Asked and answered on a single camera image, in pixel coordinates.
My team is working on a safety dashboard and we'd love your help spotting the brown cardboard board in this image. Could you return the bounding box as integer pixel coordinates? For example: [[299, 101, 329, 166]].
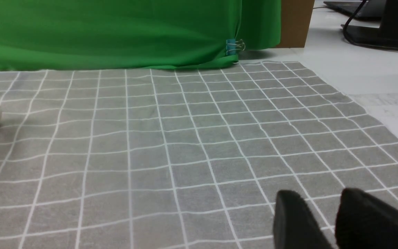
[[276, 0, 315, 48]]

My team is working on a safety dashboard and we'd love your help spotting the grey checked tablecloth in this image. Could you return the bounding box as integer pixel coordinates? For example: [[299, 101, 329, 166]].
[[0, 61, 398, 249]]

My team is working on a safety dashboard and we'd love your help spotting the green backdrop cloth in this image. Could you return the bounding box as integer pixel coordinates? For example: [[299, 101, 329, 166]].
[[0, 0, 281, 71]]

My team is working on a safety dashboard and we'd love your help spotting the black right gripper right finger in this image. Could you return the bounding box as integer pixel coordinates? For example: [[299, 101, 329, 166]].
[[335, 188, 398, 249]]

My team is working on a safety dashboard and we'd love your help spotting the black monitor stand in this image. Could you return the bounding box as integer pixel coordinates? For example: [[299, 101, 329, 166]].
[[342, 0, 398, 52]]

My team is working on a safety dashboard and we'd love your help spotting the dark laptop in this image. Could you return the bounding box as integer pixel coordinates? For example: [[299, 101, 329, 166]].
[[323, 0, 386, 20]]

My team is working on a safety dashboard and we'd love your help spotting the blue binder clip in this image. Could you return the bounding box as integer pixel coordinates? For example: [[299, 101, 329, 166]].
[[226, 39, 245, 56]]

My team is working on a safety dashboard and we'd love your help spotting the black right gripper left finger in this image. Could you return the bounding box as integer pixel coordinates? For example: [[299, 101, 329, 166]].
[[272, 190, 332, 249]]

